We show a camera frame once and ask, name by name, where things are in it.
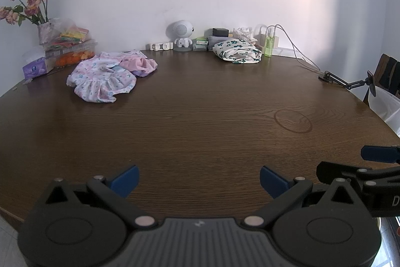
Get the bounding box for folded white green-flowered cloth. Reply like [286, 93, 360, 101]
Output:
[212, 39, 263, 64]

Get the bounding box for grey box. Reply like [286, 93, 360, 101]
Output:
[204, 29, 233, 50]

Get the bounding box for white robot toy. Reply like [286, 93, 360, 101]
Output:
[165, 20, 195, 52]

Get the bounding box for plastic bag of snacks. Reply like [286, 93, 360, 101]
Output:
[47, 18, 94, 52]

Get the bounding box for dark wooden chair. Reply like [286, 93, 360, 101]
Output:
[362, 54, 400, 105]

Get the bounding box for pink and purple garment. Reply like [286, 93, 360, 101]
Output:
[120, 50, 158, 78]

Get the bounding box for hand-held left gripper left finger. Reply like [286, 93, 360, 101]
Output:
[44, 165, 158, 229]

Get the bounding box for purple tissue box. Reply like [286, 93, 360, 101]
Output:
[22, 48, 55, 80]

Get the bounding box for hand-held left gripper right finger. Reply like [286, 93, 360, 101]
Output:
[242, 165, 357, 229]

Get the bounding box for translucent flower vase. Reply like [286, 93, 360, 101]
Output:
[37, 21, 57, 46]

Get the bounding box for small white device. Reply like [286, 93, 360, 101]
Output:
[149, 42, 174, 51]

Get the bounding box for green spray bottle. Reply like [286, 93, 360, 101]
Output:
[264, 31, 274, 57]

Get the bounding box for crumpled white cloth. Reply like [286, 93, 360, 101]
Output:
[233, 26, 258, 44]

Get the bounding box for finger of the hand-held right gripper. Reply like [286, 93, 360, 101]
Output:
[316, 161, 400, 193]
[360, 145, 400, 164]

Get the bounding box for pink floral dress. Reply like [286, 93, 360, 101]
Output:
[66, 53, 138, 104]

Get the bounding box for white charging cables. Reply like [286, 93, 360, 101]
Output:
[273, 25, 321, 70]

